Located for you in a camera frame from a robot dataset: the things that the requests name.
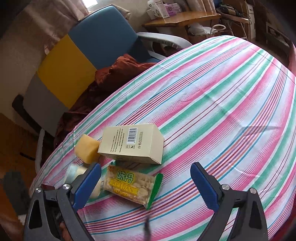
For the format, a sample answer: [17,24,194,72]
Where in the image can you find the yellow sponge block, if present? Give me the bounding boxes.
[74,134,100,164]

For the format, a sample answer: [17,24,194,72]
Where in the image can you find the green snack bar packet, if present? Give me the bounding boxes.
[103,165,164,210]

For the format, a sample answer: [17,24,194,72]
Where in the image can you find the beige cardboard box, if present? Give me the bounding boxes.
[98,123,164,165]

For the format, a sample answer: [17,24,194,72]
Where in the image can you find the striped tablecloth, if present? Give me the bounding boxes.
[30,36,295,240]

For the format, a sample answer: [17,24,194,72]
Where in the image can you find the grey yellow blue chair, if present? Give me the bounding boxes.
[22,6,190,167]

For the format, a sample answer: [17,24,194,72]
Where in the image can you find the dark red blanket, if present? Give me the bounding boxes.
[54,54,155,148]

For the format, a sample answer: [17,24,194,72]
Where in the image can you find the pink patterned curtain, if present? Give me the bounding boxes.
[16,1,89,55]

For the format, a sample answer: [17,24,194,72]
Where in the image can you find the wooden side shelf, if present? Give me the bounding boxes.
[142,11,221,40]

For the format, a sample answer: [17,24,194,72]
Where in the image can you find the white boxes on shelf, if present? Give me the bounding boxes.
[147,0,182,20]

